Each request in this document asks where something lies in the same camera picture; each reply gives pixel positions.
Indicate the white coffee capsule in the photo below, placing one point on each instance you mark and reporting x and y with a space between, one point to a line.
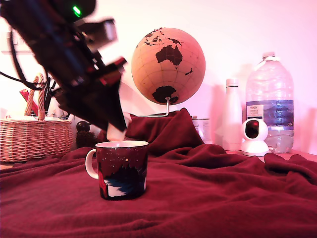
115 136

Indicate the black kitchen utensil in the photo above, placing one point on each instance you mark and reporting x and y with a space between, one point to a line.
46 99
51 96

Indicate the cork globe on stand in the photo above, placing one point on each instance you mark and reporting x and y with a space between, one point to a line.
148 69

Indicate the red packet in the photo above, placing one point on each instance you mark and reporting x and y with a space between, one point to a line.
24 95

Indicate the night sky print mug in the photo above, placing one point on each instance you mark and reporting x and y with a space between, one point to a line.
123 173

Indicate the white tin can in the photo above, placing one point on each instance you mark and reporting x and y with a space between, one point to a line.
204 130

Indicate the slim white bottle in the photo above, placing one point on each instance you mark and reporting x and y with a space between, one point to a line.
232 119

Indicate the dark red fleece blanket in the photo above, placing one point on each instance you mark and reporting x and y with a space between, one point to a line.
198 210

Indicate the large clear water bottle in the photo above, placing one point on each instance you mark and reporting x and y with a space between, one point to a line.
270 86

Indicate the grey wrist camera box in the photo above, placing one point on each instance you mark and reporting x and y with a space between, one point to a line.
110 31

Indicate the white wall light switch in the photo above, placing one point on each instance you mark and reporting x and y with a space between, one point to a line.
6 45

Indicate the small white round camera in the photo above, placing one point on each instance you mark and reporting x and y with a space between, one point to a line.
257 146

